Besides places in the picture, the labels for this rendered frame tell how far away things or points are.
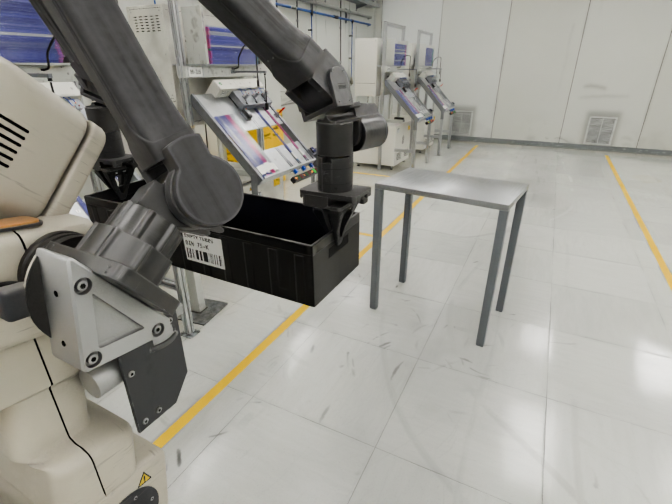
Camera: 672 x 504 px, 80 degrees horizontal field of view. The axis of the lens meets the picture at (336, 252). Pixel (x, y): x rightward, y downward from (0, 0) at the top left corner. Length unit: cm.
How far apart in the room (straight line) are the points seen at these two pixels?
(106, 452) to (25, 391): 15
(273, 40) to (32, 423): 58
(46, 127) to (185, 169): 16
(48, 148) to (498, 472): 169
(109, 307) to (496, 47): 854
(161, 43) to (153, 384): 258
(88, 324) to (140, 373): 24
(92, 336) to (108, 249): 8
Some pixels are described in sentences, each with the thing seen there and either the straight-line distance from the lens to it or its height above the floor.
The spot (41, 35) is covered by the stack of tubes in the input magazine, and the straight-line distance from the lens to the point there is 234.
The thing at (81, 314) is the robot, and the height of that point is 117.
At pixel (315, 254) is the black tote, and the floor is 111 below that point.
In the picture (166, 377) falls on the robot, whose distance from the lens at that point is 69.
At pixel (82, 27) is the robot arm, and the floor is 141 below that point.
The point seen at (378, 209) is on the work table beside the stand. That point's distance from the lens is 227.
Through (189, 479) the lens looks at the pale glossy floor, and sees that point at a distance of 178.
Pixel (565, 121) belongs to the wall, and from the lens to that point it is 873.
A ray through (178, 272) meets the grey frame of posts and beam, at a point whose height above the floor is 40.
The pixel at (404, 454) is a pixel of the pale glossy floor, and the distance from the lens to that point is 178.
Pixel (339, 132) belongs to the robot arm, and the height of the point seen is 129.
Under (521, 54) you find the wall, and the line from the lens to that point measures 871.
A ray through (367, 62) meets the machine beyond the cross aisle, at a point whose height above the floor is 143.
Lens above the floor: 137
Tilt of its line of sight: 25 degrees down
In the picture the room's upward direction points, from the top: straight up
